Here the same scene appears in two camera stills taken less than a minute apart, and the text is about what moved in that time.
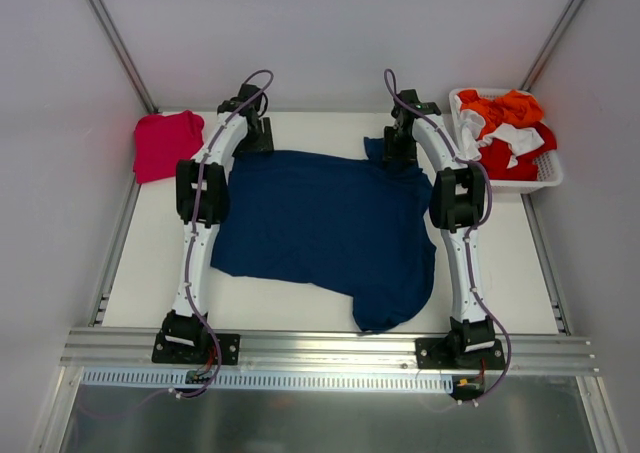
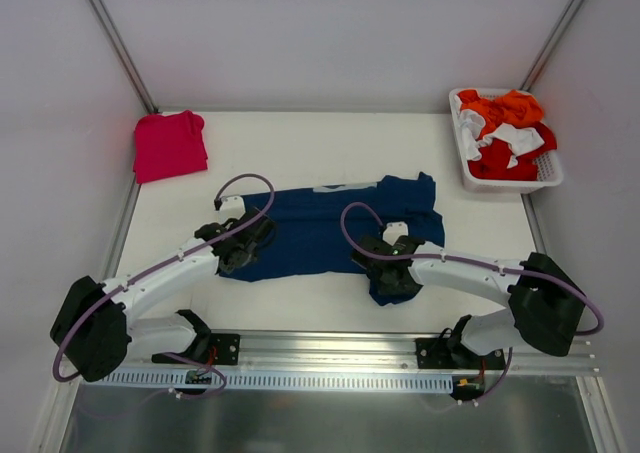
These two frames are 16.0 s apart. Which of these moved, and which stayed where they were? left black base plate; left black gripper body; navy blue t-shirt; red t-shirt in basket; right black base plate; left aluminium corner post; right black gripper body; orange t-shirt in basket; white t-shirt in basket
Moved: right black gripper body; left black gripper body; navy blue t-shirt
Stayed: right black base plate; left black base plate; orange t-shirt in basket; red t-shirt in basket; white t-shirt in basket; left aluminium corner post
